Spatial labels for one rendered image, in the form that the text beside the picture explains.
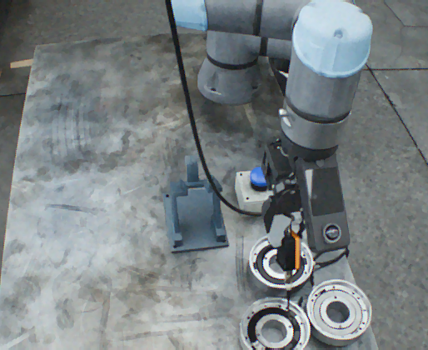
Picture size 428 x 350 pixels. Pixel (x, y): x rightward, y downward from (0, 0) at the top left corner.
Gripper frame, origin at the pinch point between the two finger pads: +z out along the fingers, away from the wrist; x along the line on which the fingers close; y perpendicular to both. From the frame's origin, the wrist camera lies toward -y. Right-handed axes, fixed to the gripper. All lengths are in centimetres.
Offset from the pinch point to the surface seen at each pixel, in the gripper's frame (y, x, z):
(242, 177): 20.4, 1.6, 8.7
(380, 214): 65, -74, 93
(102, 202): 21.9, 27.3, 13.2
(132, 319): -2.4, 23.6, 13.1
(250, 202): 14.9, 1.4, 8.8
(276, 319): -7.0, 2.0, 10.2
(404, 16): 221, -164, 94
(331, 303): -5.7, -7.8, 11.0
